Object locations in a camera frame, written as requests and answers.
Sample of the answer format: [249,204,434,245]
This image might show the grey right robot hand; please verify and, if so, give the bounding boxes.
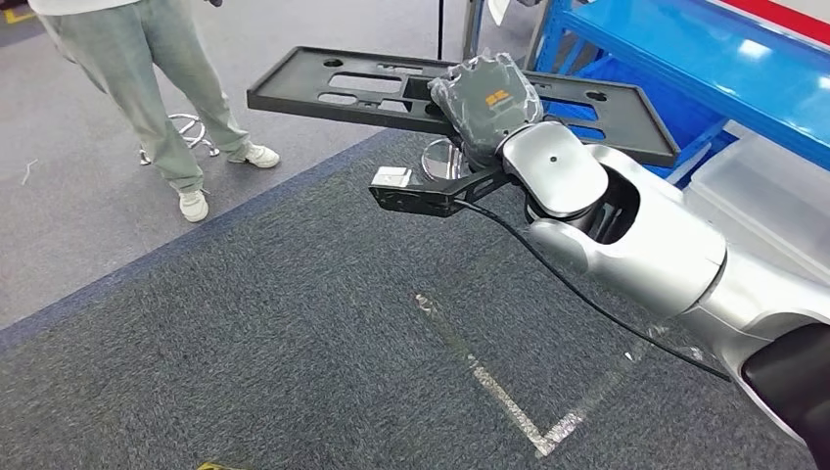
[428,53,544,171]

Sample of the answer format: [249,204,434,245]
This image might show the black plastic plate part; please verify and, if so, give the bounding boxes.
[247,45,681,168]

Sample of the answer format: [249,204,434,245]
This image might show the blue metal shelf rack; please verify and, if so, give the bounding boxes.
[528,0,830,189]

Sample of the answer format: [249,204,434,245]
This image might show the blue plastic bin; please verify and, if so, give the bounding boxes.
[541,55,727,179]

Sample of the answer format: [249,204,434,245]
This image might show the white plastic bin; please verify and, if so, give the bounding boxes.
[685,119,830,283]

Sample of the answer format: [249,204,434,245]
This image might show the grey carpet mat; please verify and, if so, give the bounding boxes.
[0,129,830,470]

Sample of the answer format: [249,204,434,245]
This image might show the person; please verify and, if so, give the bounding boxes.
[28,0,281,224]

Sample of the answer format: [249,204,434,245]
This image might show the chrome stanchion post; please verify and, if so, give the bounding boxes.
[421,0,486,183]

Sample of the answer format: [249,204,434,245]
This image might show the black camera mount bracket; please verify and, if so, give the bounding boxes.
[368,164,514,218]

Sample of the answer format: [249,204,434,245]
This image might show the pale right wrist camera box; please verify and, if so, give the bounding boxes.
[370,166,414,189]

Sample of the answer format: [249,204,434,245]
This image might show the black camera cable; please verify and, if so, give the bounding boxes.
[453,199,734,384]

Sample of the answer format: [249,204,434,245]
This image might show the chrome wire stand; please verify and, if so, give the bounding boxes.
[137,113,222,167]

